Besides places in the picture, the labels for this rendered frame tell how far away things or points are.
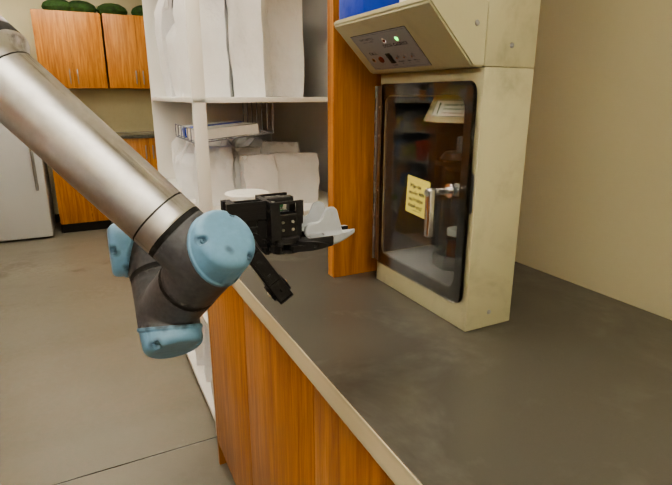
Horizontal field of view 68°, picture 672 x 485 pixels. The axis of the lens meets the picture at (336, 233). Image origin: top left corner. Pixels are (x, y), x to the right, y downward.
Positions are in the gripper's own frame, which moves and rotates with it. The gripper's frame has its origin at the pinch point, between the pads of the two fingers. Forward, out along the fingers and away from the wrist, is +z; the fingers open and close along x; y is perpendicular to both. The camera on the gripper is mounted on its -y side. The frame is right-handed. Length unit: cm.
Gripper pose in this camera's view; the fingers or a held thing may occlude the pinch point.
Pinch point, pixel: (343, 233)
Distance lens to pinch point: 82.9
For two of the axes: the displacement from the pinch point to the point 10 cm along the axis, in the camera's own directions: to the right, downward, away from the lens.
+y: 0.0, -9.6, -2.6
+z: 8.9, -1.2, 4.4
